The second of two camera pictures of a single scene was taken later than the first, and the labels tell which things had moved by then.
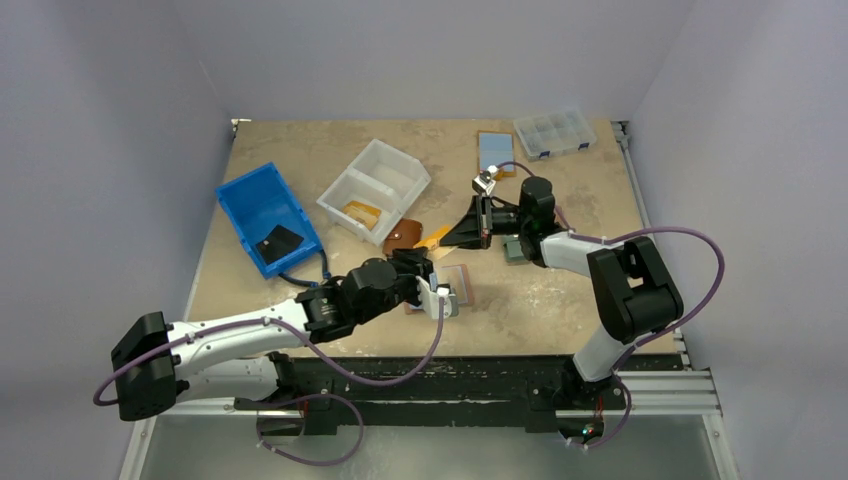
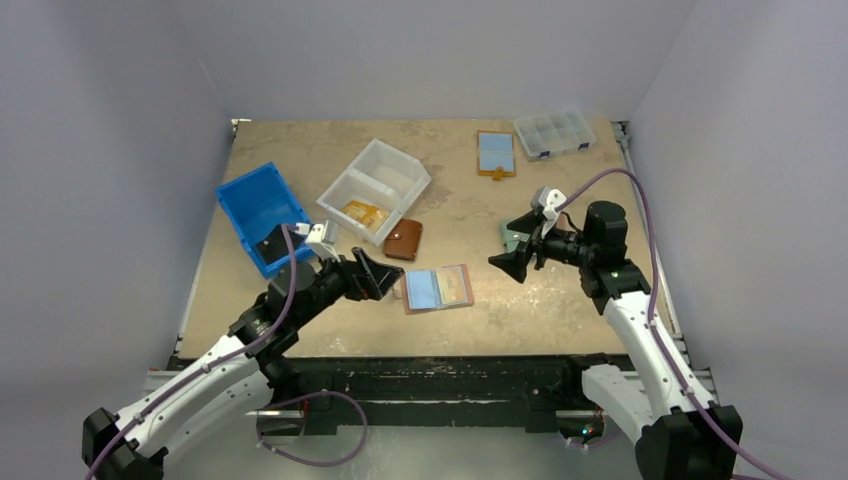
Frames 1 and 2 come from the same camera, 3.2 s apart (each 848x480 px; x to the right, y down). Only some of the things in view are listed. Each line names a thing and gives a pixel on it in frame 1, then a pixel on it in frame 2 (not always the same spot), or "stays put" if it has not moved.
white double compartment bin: x=369 y=197 stays put
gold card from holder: x=433 y=238 to x=369 y=215
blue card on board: x=497 y=148 stays put
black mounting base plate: x=439 y=395 stays put
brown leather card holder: x=405 y=234 stays put
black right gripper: x=484 y=220 to x=534 y=245
